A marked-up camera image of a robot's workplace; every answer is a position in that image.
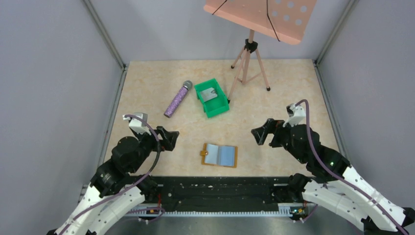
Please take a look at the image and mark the yellow leather card holder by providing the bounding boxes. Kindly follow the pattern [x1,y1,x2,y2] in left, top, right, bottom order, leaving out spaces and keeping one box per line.
[199,143,238,168]

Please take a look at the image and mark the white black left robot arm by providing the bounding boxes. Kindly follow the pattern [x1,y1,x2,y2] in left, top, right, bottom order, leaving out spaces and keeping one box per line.
[48,126,180,235]

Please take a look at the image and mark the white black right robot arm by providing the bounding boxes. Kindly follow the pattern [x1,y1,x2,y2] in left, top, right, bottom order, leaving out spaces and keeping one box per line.
[251,118,415,235]

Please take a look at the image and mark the purple glitter microphone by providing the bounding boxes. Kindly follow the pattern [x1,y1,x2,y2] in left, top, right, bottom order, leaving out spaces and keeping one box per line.
[164,80,193,118]

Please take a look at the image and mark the green plastic bin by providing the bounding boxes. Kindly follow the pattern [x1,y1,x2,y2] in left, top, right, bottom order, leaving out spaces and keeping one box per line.
[194,78,230,118]

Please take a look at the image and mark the pink music stand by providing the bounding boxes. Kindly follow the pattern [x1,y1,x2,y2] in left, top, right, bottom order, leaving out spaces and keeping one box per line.
[203,0,317,101]

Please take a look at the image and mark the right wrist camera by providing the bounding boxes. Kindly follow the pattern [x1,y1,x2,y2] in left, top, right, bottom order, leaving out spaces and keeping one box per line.
[283,103,306,127]

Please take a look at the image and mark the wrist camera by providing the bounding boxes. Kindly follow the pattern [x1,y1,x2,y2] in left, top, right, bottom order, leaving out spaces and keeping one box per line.
[283,103,306,127]
[122,113,151,134]

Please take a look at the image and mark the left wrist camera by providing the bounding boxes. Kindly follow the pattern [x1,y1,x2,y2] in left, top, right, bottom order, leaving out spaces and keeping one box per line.
[122,113,151,134]

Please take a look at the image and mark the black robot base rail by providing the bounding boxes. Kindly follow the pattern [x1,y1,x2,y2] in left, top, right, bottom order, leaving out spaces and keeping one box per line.
[77,175,370,223]

